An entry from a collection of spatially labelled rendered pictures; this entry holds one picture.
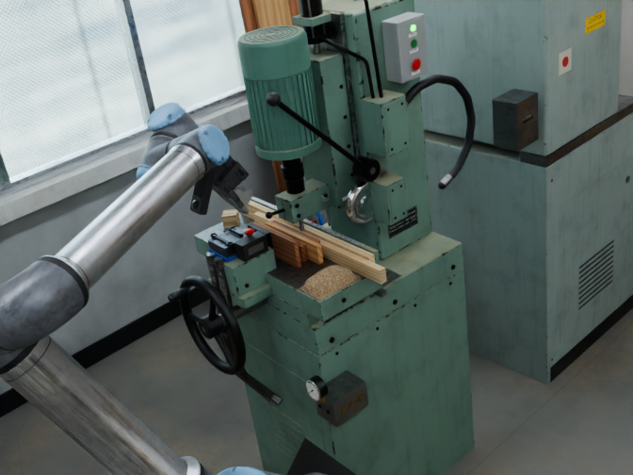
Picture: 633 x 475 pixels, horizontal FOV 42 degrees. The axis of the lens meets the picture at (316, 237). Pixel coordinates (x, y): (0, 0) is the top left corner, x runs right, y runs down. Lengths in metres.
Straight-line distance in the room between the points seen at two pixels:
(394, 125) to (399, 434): 0.96
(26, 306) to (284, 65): 0.93
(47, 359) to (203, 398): 1.81
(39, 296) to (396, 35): 1.17
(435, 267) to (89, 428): 1.17
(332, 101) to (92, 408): 1.02
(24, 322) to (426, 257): 1.30
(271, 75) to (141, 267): 1.80
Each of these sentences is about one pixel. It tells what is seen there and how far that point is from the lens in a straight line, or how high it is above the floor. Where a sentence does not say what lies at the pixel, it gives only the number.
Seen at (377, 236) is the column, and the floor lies 0.89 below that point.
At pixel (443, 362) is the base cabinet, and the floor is 0.43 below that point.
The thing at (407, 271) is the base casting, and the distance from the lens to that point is 2.36.
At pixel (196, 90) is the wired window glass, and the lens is 3.76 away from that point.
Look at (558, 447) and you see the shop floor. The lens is 2.97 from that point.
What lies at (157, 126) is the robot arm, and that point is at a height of 1.39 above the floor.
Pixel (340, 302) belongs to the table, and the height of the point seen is 0.87.
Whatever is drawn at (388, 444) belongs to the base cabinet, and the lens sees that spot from 2.58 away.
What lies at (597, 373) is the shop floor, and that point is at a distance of 3.28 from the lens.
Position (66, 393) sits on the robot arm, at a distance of 1.61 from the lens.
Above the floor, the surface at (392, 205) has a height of 1.02.
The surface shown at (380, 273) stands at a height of 0.93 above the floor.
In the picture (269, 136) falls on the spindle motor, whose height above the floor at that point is 1.27.
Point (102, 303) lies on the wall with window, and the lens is 3.65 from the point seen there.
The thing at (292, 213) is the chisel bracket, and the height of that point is 1.03.
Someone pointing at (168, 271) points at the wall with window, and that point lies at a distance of 3.79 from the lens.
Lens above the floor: 2.00
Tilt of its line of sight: 28 degrees down
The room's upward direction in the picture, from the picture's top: 9 degrees counter-clockwise
